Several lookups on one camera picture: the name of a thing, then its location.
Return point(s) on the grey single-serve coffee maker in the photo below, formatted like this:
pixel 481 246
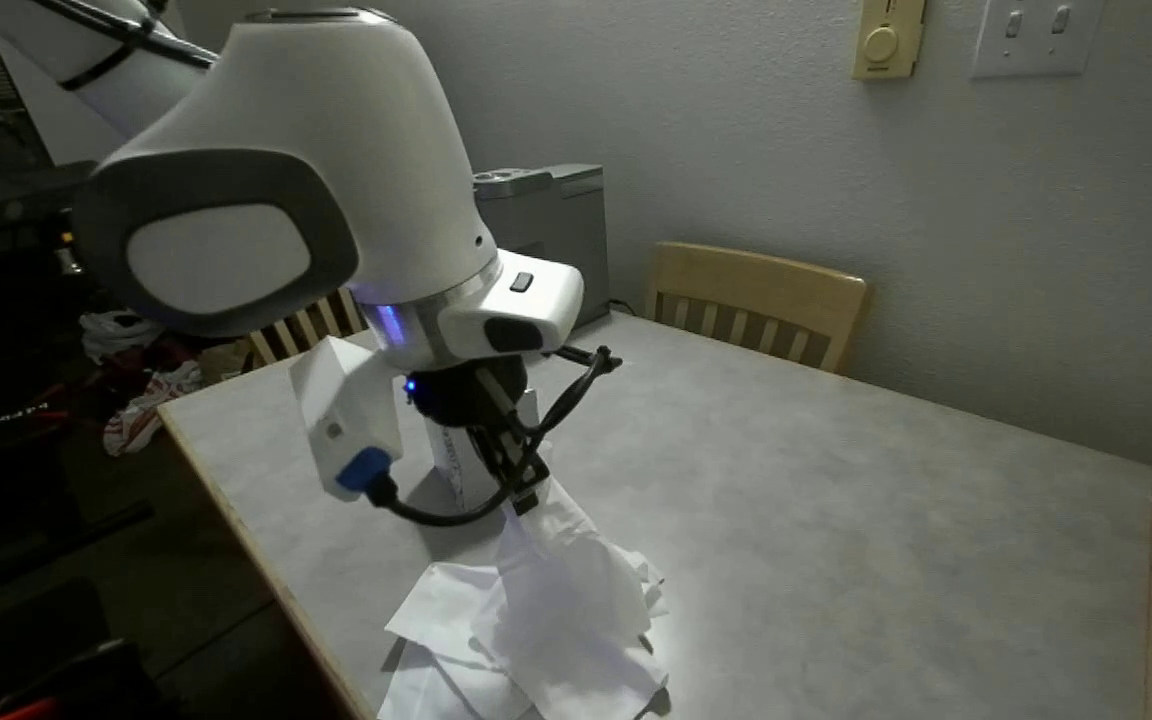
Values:
pixel 556 224

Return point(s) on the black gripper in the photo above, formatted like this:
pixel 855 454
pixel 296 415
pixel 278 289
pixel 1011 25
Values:
pixel 461 395

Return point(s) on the white tissue paper sheet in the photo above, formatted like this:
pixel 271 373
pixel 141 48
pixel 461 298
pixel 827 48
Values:
pixel 579 586

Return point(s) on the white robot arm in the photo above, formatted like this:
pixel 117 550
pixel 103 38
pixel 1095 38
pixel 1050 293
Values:
pixel 323 146

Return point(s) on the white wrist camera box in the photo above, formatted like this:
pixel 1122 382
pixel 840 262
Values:
pixel 342 406

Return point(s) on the light wooden slat-back chair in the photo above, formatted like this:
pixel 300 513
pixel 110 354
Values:
pixel 311 327
pixel 758 300

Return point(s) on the red white cloth clutter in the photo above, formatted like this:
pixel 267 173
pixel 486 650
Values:
pixel 169 385

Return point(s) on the white crumpled tissue paper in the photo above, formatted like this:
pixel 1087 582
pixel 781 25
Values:
pixel 450 693
pixel 450 613

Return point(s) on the white double switch plate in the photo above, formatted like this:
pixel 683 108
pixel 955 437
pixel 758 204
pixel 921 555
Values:
pixel 1036 32

